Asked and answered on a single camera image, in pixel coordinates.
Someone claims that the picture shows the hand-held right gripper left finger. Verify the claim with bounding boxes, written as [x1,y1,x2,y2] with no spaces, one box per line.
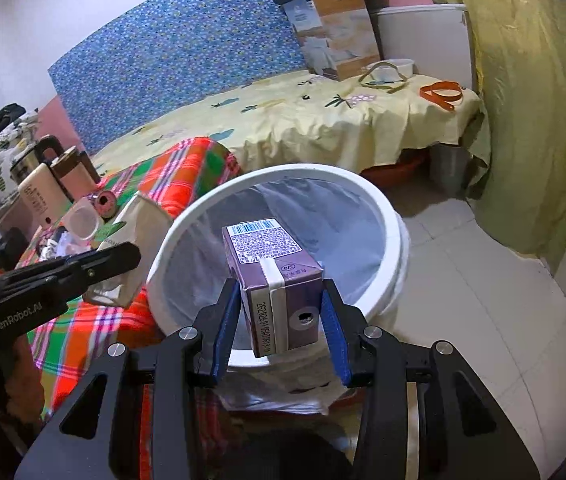
[13,278,242,480]

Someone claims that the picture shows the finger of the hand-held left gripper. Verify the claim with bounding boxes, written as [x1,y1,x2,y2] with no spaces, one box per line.
[0,242,141,289]

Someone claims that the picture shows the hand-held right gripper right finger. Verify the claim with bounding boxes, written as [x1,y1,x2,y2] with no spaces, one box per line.
[320,279,538,480]

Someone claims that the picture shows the clear plastic cup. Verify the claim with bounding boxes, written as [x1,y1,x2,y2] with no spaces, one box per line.
[66,200,105,244]

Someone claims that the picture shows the purple milk carton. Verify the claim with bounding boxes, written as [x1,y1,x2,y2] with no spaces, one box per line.
[222,217,325,359]

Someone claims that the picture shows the white trash bin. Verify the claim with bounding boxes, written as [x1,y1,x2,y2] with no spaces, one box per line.
[145,162,411,413]

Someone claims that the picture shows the crumpled wrappers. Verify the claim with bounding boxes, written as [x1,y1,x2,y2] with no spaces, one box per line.
[38,227,95,262]

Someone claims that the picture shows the red can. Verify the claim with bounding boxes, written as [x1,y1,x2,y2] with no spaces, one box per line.
[90,191,120,221]

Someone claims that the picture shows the beige tumbler with brown lid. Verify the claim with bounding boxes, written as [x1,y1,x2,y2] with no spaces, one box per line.
[50,146,100,202]

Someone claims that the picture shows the translucent grey bin liner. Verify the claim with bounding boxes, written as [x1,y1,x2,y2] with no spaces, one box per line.
[198,180,381,416]

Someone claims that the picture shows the plaid cloth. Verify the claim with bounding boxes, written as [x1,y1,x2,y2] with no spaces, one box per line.
[13,137,244,480]

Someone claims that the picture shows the red basin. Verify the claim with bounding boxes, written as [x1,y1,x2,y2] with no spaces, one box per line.
[360,152,428,188]

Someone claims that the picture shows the yellow printed bedsheet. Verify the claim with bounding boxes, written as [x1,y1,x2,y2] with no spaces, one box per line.
[88,72,488,196]

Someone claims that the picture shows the blue floral mattress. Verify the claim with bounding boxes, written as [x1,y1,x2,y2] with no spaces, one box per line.
[48,0,326,156]

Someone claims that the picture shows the white bowl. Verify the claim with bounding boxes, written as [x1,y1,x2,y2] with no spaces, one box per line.
[368,59,416,83]

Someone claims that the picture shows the yellow curtain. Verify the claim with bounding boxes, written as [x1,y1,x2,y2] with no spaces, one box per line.
[413,0,566,348]

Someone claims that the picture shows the printed cardboard box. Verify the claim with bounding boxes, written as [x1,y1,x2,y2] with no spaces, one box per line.
[273,0,389,82]

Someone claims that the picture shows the white board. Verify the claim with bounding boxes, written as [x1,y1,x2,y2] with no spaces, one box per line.
[378,4,474,92]

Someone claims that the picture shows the metal mug black handle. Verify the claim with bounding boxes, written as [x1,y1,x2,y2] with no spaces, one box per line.
[10,135,62,187]

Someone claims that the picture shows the olive strap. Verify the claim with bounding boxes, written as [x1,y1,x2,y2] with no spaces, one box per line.
[359,61,411,95]

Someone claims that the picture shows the orange strap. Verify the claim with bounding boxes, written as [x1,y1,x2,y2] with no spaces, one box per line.
[419,81,464,111]

